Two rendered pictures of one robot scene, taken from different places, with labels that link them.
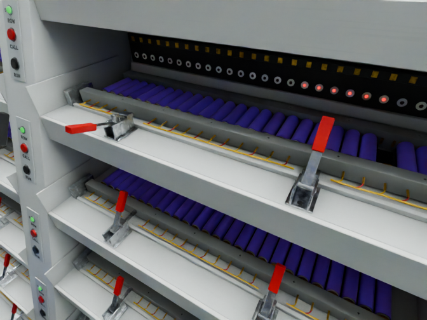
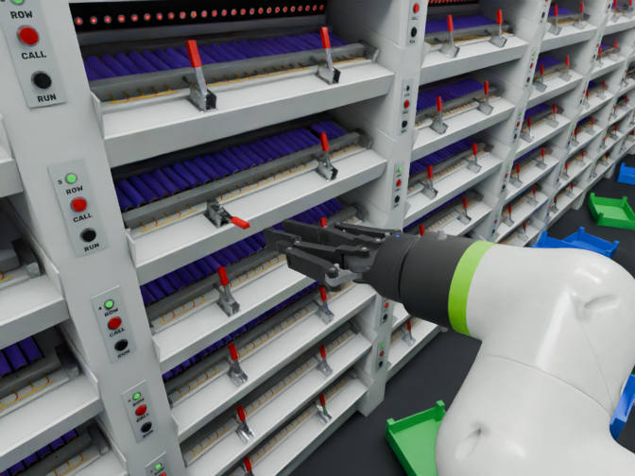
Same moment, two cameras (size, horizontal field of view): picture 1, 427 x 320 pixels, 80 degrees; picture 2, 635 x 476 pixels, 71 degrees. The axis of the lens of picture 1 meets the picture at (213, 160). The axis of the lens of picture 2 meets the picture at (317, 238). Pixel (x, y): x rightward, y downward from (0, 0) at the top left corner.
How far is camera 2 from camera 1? 74 cm
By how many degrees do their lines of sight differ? 64
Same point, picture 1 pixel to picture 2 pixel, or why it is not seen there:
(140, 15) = (235, 124)
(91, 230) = (210, 325)
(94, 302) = (218, 394)
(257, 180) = (307, 181)
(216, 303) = not seen: hidden behind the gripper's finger
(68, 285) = (184, 420)
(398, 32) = (345, 93)
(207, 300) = not seen: hidden behind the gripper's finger
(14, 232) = not seen: outside the picture
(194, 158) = (275, 195)
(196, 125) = (250, 178)
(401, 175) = (337, 142)
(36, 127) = (131, 283)
